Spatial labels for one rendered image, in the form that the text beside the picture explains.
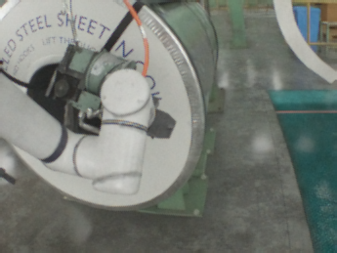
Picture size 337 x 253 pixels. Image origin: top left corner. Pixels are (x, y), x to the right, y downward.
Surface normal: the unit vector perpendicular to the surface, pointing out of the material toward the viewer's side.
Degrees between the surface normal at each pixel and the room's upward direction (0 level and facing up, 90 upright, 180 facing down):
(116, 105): 47
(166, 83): 90
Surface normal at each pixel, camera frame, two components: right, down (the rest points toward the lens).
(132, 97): 0.00, -0.23
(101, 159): -0.36, -0.22
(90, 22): -0.22, 0.50
